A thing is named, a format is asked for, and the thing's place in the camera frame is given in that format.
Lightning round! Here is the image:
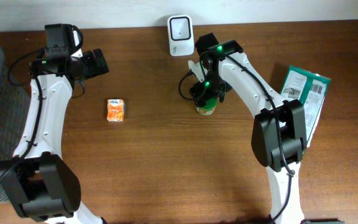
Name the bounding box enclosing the green lid jar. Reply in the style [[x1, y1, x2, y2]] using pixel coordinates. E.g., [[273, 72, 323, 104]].
[[196, 97, 218, 116]]

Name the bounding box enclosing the orange tissue pack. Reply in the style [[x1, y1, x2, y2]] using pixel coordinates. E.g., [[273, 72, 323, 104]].
[[106, 99, 125, 122]]

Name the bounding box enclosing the green white sponge package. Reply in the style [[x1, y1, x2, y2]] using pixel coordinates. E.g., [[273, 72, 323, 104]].
[[280, 65, 331, 147]]

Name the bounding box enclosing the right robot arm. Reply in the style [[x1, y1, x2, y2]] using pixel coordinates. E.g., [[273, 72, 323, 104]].
[[188, 33, 306, 223]]

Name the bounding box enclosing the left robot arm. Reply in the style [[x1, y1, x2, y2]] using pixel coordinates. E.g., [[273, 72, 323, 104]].
[[0, 24, 109, 224]]

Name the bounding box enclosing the white barcode scanner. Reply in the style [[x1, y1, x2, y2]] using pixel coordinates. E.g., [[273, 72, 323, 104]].
[[167, 15, 195, 57]]

